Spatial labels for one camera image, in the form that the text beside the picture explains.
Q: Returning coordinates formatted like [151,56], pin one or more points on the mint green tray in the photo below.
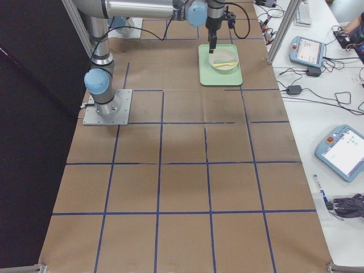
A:
[210,78]

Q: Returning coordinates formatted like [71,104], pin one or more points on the sage green spoon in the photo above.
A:
[224,61]

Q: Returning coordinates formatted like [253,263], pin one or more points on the black power adapter far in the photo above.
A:
[313,72]

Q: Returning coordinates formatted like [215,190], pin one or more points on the far teach pendant tablet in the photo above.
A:
[306,51]

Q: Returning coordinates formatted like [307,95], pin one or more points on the black power adapter near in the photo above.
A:
[293,90]

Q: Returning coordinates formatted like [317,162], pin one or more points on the dark folded umbrella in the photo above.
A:
[348,207]

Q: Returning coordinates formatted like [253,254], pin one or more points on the white round plate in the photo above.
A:
[223,54]

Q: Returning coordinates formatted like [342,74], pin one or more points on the white keyboard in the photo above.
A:
[303,16]

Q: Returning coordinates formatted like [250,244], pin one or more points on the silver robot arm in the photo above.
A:
[194,17]
[145,59]

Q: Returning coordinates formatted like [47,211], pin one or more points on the black power adapter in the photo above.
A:
[313,72]
[293,90]

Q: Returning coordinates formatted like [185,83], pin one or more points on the near teach pendant tablet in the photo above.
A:
[342,151]

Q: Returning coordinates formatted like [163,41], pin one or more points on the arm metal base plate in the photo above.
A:
[125,27]
[114,113]

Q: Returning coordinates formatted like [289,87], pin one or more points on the aluminium frame post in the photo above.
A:
[282,30]

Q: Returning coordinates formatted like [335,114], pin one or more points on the teach pendant tablet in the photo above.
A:
[342,151]
[306,51]

